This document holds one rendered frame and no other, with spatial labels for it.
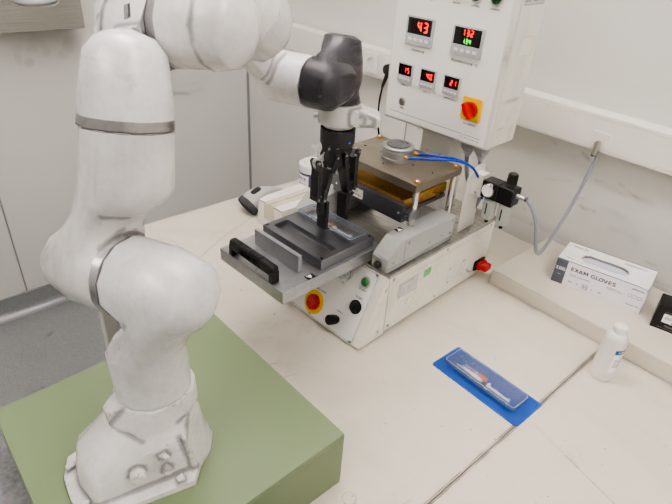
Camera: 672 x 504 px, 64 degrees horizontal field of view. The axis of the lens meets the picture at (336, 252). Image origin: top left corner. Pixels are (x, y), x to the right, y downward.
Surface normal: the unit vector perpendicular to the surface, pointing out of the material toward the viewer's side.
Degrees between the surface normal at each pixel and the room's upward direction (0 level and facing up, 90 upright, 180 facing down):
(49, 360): 0
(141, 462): 87
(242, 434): 3
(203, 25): 77
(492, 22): 90
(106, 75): 67
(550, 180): 90
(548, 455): 0
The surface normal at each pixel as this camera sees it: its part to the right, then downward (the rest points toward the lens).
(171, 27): -0.41, 0.56
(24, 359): 0.06, -0.85
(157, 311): -0.25, 0.33
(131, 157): 0.52, 0.33
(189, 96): 0.66, 0.43
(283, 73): -0.36, 0.08
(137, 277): -0.31, -0.19
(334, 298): -0.62, -0.06
